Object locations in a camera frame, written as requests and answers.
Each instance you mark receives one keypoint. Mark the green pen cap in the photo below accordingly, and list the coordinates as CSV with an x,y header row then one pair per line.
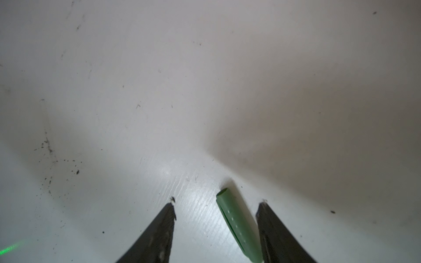
x,y
238,225

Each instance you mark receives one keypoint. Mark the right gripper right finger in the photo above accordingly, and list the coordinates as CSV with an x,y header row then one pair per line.
x,y
277,243

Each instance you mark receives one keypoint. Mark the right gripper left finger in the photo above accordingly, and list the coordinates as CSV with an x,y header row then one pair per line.
x,y
155,243

